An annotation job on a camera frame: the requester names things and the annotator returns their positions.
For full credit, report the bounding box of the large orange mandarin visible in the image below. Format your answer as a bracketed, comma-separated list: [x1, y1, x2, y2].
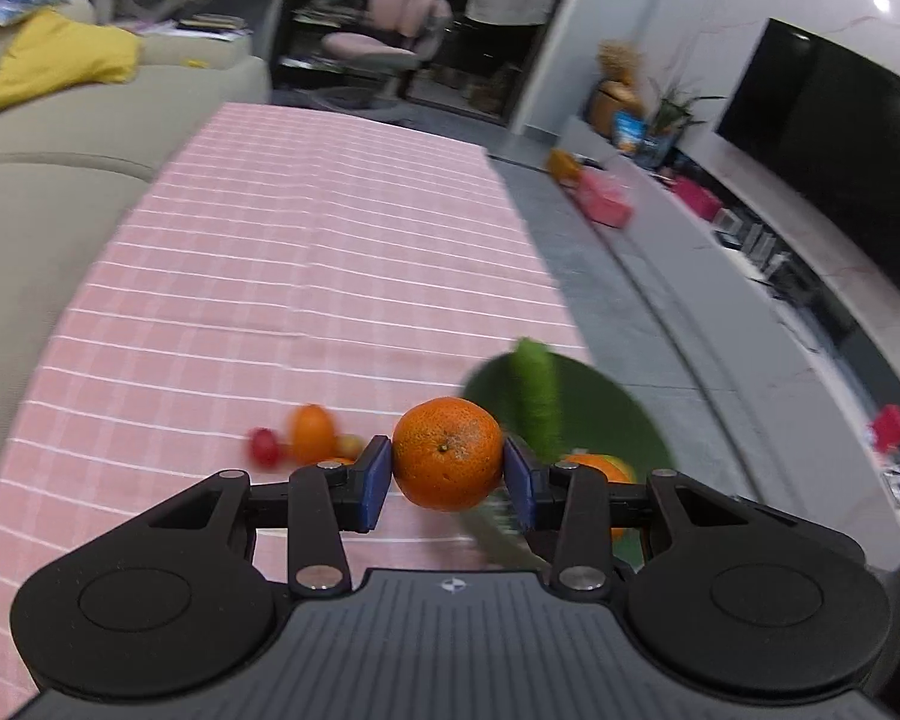
[392, 397, 505, 513]

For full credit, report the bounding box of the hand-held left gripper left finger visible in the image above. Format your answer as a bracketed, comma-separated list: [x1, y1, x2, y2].
[125, 435, 393, 592]

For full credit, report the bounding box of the green plate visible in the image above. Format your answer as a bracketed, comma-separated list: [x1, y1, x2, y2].
[461, 352, 677, 567]

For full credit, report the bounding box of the grey television cabinet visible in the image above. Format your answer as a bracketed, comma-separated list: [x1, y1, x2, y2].
[559, 117, 900, 541]

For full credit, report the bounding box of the small orange kumquat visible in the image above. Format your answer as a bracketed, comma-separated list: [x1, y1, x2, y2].
[289, 404, 339, 464]

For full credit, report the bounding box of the orange gourd ornament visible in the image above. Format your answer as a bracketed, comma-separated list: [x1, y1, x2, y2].
[588, 40, 646, 137]

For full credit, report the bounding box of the pink box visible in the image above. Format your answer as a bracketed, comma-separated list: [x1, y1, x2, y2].
[577, 169, 635, 228]

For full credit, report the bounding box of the beige sofa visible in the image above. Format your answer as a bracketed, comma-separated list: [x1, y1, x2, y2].
[0, 0, 272, 541]

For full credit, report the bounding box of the pink office chair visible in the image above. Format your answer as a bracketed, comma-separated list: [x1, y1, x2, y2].
[311, 0, 454, 112]

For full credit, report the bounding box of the blue snack bag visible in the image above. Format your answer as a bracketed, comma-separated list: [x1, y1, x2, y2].
[611, 111, 650, 158]

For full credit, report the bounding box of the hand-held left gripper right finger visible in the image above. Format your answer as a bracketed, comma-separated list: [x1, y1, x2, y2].
[503, 436, 776, 590]

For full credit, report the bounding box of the pink checked tablecloth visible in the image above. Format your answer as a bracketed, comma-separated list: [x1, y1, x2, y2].
[0, 101, 593, 720]

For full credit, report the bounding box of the yellow cushion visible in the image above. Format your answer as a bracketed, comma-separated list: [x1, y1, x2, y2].
[0, 9, 145, 113]

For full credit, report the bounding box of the potted green plant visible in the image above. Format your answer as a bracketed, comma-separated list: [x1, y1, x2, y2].
[645, 79, 728, 166]

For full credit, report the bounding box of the green cucumber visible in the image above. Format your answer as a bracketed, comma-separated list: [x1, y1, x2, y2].
[510, 338, 563, 464]

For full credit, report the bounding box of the black television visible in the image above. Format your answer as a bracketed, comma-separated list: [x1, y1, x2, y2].
[715, 18, 900, 297]

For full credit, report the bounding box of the black shelf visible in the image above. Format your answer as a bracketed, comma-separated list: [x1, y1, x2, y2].
[277, 0, 391, 83]

